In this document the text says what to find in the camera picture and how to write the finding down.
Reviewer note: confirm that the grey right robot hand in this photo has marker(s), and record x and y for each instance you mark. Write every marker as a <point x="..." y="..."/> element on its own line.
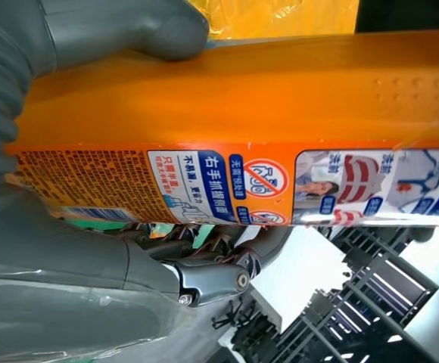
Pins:
<point x="53" y="300"/>

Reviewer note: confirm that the yellow plastic sheet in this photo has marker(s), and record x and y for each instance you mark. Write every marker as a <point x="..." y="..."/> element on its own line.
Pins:
<point x="279" y="17"/>

